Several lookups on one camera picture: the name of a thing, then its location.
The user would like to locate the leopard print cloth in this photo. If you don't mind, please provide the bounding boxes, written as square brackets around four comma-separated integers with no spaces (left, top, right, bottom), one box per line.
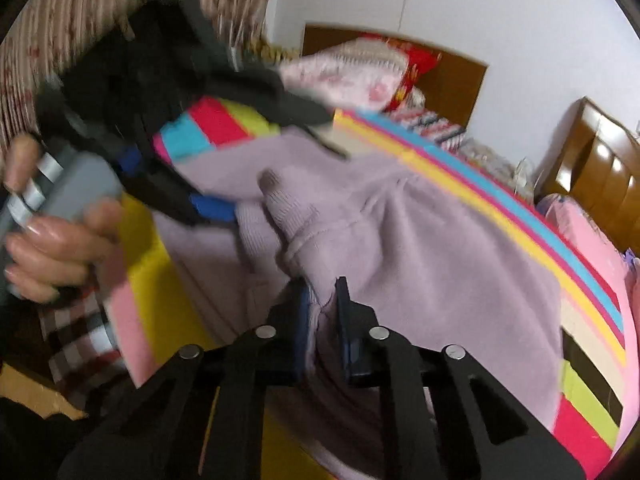
[235,37,301,68]

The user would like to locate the red cloth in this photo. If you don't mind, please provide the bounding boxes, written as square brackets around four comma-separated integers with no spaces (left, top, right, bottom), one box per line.
[360,32,443,111]

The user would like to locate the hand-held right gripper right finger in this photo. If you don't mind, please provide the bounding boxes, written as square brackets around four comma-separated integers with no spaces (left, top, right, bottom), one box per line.
[334,276,583,480]

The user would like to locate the lilac pants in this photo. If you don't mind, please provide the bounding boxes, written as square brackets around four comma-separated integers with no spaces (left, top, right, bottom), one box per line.
[155,127,566,480]

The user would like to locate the colourful striped blanket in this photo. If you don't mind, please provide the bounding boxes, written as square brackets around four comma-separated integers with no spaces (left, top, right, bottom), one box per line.
[107,97,628,480]

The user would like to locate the pink floral quilt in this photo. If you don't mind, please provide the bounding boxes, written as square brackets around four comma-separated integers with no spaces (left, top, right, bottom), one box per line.
[280,40,416,113]

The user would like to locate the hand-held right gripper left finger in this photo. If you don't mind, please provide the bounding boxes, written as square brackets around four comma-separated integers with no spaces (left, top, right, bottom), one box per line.
[60,277,308,480]

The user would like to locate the dark cloth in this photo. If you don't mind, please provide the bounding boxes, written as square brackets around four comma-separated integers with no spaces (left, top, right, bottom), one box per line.
[0,330,141,480]

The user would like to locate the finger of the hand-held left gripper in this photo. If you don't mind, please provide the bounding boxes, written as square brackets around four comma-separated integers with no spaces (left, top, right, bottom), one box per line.
[117,146,236,226]
[210,67,351,160]

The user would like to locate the glossy wooden furniture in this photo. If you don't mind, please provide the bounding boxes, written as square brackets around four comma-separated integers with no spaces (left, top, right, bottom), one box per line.
[542,97,640,256]

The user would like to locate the pink pillow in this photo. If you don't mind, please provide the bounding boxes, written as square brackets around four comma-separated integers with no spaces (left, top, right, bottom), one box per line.
[537,192,640,311]

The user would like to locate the brown wooden headboard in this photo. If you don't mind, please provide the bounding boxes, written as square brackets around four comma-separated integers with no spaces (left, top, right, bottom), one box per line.
[302,22,488,128]

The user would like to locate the pale patterned cloth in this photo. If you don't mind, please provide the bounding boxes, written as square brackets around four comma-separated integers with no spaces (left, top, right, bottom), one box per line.
[465,142,538,201]

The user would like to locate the person's left hand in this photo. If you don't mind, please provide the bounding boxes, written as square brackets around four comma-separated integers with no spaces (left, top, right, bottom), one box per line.
[2,135,126,303]

